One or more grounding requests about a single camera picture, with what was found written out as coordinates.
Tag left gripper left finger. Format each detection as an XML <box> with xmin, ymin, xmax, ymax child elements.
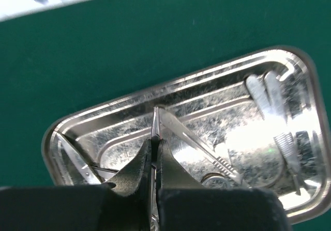
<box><xmin>1</xmin><ymin>140</ymin><xmax>152</xmax><ymax>230</ymax></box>

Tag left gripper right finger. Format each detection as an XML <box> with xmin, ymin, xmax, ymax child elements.
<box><xmin>156</xmin><ymin>140</ymin><xmax>292</xmax><ymax>230</ymax></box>

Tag dark green surgical cloth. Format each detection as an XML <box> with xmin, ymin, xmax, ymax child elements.
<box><xmin>1</xmin><ymin>0</ymin><xmax>330</xmax><ymax>230</ymax></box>

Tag steel surgical scissors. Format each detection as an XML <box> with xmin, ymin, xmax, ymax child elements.
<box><xmin>56</xmin><ymin>133</ymin><xmax>118</xmax><ymax>184</ymax></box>

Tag steel instrument tray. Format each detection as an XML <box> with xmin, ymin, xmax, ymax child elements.
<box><xmin>42</xmin><ymin>47</ymin><xmax>330</xmax><ymax>224</ymax></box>

